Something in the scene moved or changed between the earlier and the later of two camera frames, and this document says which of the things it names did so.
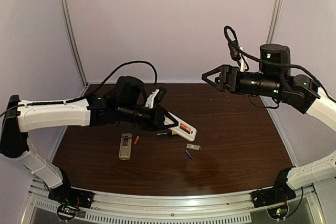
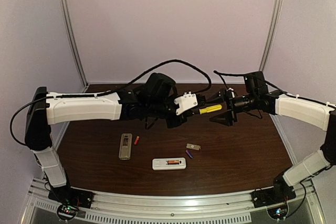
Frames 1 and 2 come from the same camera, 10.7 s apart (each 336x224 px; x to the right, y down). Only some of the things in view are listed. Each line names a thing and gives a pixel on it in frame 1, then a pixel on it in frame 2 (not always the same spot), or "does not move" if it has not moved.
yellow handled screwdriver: x=171 y=133 to x=210 y=108
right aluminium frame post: x=277 y=7 does not move
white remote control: x=183 y=129 to x=169 y=163
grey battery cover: x=193 y=146 does not move
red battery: x=136 y=140 does not move
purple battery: x=189 y=155 does not move
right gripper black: x=232 y=77 to x=231 y=109
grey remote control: x=125 y=146 does not move
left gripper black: x=159 y=118 to x=172 y=121
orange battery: x=185 y=127 to x=175 y=162
